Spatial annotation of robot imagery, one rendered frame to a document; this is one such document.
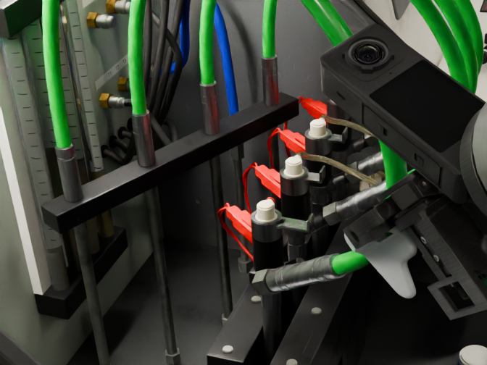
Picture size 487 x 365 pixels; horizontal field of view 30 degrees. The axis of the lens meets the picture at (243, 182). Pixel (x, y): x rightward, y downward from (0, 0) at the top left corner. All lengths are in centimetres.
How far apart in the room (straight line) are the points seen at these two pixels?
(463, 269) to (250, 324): 45
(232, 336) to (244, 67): 37
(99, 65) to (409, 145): 65
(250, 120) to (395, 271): 47
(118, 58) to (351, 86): 65
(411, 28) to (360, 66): 81
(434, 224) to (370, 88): 8
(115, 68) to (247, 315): 36
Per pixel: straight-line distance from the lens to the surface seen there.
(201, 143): 97
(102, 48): 108
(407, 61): 50
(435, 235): 49
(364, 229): 52
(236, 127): 99
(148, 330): 115
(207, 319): 115
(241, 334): 89
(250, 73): 112
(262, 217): 81
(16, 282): 99
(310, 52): 108
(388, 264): 57
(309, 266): 67
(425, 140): 46
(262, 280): 71
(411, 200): 49
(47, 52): 82
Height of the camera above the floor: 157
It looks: 31 degrees down
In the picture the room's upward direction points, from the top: 4 degrees counter-clockwise
